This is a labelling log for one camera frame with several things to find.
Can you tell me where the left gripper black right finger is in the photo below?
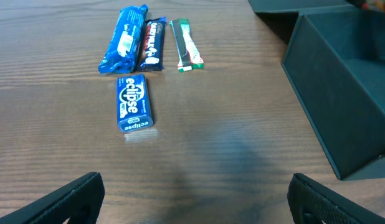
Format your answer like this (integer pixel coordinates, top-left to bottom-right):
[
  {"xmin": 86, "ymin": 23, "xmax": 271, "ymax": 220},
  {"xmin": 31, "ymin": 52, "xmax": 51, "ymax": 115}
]
[{"xmin": 287, "ymin": 173, "xmax": 385, "ymax": 224}]

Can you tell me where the black clear candy bag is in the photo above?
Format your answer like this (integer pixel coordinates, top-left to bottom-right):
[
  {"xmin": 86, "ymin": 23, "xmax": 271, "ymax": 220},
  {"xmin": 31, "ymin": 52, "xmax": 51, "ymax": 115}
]
[{"xmin": 348, "ymin": 0, "xmax": 385, "ymax": 13}]

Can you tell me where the dark blue chocolate bar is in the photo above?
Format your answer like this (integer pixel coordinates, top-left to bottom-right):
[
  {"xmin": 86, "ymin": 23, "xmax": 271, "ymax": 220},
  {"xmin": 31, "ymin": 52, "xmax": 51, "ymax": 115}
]
[{"xmin": 137, "ymin": 17, "xmax": 167, "ymax": 72}]

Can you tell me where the green white candy bar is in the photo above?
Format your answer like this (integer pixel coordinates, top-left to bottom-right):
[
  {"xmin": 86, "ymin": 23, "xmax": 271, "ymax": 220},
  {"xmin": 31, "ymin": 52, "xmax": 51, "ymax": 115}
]
[{"xmin": 169, "ymin": 18, "xmax": 204, "ymax": 72}]

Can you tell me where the blue eclipse mint tin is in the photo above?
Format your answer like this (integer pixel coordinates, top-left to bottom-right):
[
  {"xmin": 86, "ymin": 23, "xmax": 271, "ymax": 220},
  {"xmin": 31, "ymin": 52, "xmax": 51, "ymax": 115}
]
[{"xmin": 116, "ymin": 73, "xmax": 154, "ymax": 133}]

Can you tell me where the dark green box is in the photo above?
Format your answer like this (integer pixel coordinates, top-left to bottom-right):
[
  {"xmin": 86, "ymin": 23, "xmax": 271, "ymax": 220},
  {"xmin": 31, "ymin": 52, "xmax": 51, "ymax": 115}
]
[{"xmin": 249, "ymin": 0, "xmax": 385, "ymax": 180}]

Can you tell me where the blue cookie packet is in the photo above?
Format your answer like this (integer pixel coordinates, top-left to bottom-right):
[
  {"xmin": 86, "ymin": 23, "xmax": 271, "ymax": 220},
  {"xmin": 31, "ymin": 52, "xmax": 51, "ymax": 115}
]
[{"xmin": 98, "ymin": 4, "xmax": 148, "ymax": 73}]

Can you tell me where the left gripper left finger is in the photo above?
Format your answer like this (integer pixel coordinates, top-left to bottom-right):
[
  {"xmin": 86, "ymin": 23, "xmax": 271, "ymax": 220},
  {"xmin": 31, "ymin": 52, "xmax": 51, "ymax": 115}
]
[{"xmin": 0, "ymin": 172, "xmax": 105, "ymax": 224}]

